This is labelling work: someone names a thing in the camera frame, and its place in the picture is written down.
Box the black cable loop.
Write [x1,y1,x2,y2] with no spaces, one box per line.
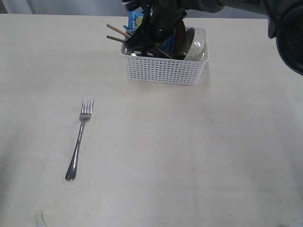
[130,42,176,59]

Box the grey speckled ceramic bowl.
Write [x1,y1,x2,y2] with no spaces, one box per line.
[183,27,205,61]

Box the brown wooden chopstick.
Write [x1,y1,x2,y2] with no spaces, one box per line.
[106,24,131,38]
[106,35,125,43]

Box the brown round plate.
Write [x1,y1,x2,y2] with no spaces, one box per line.
[173,20,186,54]

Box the blue chips bag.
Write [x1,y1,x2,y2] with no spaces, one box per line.
[123,11,176,53]

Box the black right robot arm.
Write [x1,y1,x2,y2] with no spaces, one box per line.
[121,0,303,75]

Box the white curtain backdrop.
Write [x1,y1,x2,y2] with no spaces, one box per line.
[0,0,128,16]

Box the silver metal fork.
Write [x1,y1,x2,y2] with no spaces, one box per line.
[65,96,94,181]

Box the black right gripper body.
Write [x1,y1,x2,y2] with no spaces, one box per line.
[124,0,187,50]

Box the white perforated plastic basket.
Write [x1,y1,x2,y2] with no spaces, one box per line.
[120,27,209,85]

